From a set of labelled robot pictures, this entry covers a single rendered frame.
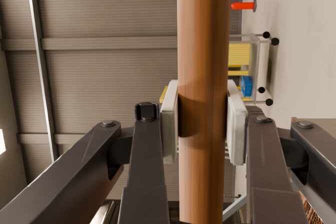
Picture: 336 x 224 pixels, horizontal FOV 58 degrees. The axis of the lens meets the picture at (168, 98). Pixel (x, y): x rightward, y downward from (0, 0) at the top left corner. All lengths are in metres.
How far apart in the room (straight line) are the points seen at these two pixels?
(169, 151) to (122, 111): 8.36
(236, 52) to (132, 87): 3.20
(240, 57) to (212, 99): 6.20
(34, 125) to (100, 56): 2.89
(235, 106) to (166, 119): 0.04
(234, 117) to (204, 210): 0.08
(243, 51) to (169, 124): 6.23
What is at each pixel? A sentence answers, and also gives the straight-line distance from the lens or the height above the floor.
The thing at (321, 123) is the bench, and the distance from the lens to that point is 2.05.
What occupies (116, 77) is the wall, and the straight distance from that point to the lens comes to 8.31.
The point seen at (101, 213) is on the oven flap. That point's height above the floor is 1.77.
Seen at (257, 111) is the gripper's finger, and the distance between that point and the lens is 0.18.
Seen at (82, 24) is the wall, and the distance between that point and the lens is 8.38.
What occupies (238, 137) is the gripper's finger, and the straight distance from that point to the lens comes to 0.16.
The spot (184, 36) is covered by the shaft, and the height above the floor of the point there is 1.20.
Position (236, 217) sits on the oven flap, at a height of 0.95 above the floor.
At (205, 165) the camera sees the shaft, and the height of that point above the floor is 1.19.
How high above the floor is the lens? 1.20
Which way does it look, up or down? 5 degrees up
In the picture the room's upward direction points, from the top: 90 degrees counter-clockwise
